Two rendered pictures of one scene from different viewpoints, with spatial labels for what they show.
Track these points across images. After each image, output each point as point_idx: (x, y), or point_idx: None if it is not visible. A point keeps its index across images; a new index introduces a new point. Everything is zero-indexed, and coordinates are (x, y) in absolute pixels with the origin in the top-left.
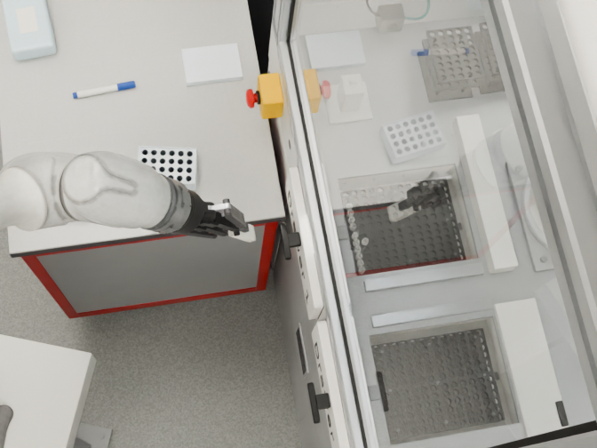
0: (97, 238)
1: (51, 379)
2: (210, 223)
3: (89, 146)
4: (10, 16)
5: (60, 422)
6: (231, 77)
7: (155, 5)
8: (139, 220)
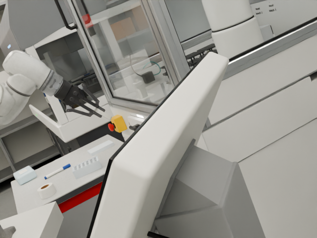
0: (59, 195)
1: (36, 214)
2: (79, 94)
3: (53, 183)
4: (16, 174)
5: (41, 220)
6: (108, 144)
7: (75, 153)
8: (36, 68)
